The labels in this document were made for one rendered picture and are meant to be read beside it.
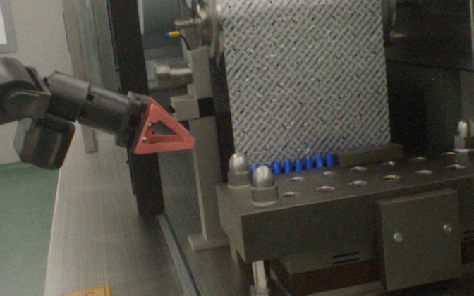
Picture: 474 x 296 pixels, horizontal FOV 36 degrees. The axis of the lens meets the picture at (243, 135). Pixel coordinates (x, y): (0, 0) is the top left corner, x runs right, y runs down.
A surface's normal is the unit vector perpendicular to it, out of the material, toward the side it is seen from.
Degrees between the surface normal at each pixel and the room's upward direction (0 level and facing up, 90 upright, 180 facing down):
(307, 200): 0
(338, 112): 90
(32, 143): 114
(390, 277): 90
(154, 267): 0
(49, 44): 90
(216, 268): 0
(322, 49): 90
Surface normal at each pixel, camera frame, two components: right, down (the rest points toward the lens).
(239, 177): 0.22, 0.16
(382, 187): -0.11, -0.98
